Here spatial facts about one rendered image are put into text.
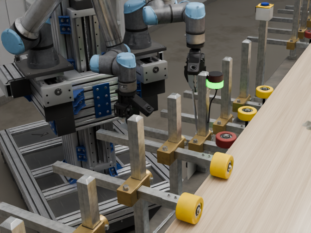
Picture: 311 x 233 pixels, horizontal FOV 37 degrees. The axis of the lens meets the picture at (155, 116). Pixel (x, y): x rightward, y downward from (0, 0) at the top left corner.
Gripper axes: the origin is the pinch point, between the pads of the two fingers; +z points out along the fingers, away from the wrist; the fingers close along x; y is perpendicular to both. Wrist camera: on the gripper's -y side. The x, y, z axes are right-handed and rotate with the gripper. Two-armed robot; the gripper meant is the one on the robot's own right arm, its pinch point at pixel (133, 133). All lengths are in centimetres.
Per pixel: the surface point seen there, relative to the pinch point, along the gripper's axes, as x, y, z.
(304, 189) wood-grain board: 21, -76, -9
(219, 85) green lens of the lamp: -2.3, -37.0, -28.5
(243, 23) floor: -465, 105, 85
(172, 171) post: 22.7, -30.0, -3.1
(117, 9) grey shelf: -252, 172, 22
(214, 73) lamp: -3.8, -34.1, -32.2
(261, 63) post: -78, -31, -11
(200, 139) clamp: 1.0, -31.5, -5.5
